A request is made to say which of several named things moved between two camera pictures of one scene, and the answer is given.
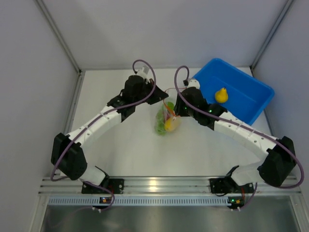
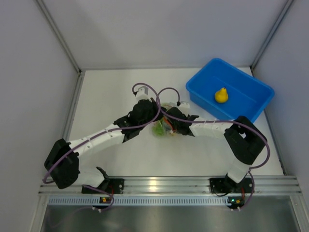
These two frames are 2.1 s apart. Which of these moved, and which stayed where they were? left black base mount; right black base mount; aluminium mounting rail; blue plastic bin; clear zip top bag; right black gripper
Moved: right black gripper; clear zip top bag
Stayed: left black base mount; aluminium mounting rail; blue plastic bin; right black base mount
